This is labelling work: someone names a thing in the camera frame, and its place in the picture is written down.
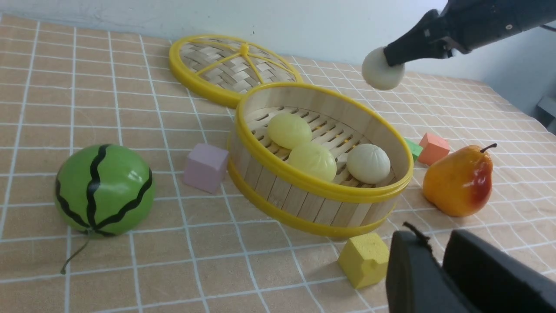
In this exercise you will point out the yellow foam cube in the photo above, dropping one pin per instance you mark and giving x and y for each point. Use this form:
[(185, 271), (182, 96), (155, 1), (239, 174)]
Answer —
[(364, 260)]

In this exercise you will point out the green foam cube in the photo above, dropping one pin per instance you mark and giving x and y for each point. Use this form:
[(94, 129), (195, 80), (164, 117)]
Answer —
[(415, 149)]

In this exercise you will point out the white bun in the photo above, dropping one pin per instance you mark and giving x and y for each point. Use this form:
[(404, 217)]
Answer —
[(378, 73), (368, 163)]

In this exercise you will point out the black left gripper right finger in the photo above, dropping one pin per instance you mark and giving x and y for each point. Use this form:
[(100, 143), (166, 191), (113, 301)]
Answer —
[(492, 281)]

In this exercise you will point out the bamboo steamer tray yellow rim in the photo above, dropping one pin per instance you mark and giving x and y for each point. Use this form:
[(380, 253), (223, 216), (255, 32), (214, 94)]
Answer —
[(342, 208)]

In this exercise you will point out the salmon pink foam cube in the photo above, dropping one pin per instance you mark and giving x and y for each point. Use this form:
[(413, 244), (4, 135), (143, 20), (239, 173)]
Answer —
[(434, 149)]

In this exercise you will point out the purple foam cube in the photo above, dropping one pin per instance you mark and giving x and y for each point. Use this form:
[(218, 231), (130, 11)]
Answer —
[(205, 167)]

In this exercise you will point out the orange toy pear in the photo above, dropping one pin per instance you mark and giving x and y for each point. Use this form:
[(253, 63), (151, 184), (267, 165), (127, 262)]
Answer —
[(460, 184)]

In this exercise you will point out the yellow woven steamer lid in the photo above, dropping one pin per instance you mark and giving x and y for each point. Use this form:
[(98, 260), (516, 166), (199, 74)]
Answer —
[(222, 68)]

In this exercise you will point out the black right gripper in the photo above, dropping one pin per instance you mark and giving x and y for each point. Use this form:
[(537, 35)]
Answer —
[(465, 25)]

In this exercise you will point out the green toy watermelon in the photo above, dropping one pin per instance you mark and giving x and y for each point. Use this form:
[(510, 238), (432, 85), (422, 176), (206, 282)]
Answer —
[(104, 190)]

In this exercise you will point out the yellow bun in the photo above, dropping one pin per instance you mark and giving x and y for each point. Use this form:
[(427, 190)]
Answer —
[(314, 160), (289, 130)]

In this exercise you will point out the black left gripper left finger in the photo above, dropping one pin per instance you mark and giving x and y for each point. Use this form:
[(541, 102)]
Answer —
[(416, 282)]

